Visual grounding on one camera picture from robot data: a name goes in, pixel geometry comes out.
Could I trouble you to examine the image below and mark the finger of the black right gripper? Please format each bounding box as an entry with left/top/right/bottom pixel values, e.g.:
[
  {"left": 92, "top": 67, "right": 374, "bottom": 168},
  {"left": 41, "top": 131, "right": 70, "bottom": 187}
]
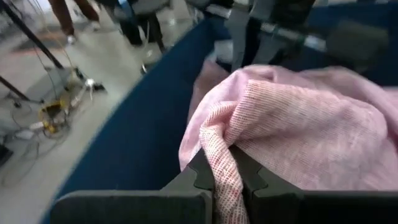
[
  {"left": 224, "top": 11, "right": 251, "bottom": 72},
  {"left": 251, "top": 30, "right": 285, "bottom": 65}
]

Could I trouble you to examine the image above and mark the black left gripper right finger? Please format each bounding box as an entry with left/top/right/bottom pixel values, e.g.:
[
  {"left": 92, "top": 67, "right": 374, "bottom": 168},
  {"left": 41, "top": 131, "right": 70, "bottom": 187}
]
[{"left": 229, "top": 144, "right": 398, "bottom": 224}]

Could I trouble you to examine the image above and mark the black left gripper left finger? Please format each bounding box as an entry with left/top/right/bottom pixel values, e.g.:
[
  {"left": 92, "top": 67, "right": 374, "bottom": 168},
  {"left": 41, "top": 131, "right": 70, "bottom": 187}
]
[{"left": 50, "top": 147, "right": 216, "bottom": 224}]

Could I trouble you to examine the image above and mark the pink knit garment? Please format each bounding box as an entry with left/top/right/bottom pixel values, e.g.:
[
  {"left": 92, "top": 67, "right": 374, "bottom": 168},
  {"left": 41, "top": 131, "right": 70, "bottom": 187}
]
[{"left": 178, "top": 60, "right": 398, "bottom": 224}]

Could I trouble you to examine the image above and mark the navy white striped fabric basket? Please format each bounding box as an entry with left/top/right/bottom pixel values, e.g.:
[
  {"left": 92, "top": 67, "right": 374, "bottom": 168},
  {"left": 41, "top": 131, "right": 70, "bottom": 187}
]
[{"left": 39, "top": 1, "right": 398, "bottom": 224}]

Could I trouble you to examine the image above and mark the person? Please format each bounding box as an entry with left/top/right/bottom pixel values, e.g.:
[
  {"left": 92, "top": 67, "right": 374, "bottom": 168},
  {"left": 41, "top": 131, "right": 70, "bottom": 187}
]
[
  {"left": 47, "top": 0, "right": 101, "bottom": 45},
  {"left": 119, "top": 0, "right": 167, "bottom": 54}
]

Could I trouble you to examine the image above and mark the yellow power strip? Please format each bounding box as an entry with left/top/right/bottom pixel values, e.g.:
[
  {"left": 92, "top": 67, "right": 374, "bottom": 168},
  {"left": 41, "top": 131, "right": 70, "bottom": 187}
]
[{"left": 37, "top": 98, "right": 73, "bottom": 135}]

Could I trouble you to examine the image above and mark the black stand leg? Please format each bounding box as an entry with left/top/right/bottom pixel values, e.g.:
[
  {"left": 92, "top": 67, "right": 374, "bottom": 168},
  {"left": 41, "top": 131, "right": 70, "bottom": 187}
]
[{"left": 0, "top": 0, "right": 65, "bottom": 104}]

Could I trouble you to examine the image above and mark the floor cable tangle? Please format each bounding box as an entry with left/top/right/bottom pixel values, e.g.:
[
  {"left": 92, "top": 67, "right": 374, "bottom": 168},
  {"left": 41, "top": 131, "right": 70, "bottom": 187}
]
[{"left": 0, "top": 65, "right": 107, "bottom": 189}]

